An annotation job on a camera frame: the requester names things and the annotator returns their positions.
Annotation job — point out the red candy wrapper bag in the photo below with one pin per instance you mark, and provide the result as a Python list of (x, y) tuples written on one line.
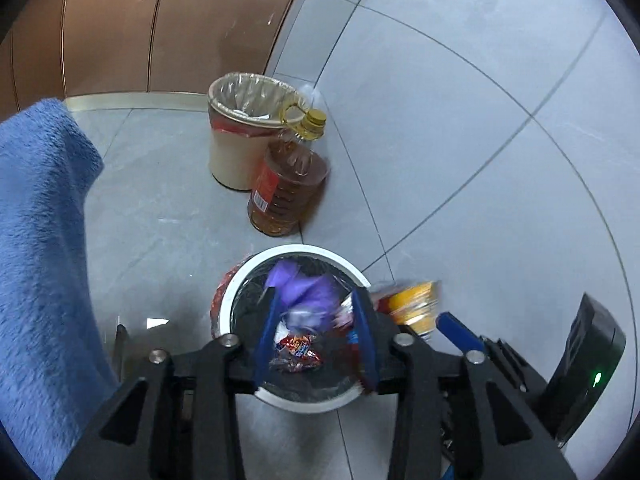
[(295, 354)]

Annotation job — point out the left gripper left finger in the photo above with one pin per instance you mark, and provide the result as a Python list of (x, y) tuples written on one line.
[(176, 419)]

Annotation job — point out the cooking oil bottle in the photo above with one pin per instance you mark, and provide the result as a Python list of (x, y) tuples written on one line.
[(291, 172)]

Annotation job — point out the beige lined trash bin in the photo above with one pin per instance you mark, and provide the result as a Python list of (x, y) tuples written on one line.
[(246, 111)]

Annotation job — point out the yellow snack packet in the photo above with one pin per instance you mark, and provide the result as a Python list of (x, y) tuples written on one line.
[(413, 304)]

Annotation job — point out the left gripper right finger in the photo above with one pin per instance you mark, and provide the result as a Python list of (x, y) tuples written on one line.
[(397, 361)]

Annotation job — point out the purple wrapper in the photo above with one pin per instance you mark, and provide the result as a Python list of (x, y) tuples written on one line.
[(306, 304)]

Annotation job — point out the white rim black trash bin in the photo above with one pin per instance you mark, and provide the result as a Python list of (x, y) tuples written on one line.
[(242, 306)]

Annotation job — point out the brown kitchen cabinets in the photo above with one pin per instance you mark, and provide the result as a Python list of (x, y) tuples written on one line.
[(67, 48)]

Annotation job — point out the blue towel mat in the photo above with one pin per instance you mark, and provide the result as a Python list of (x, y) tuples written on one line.
[(54, 371)]

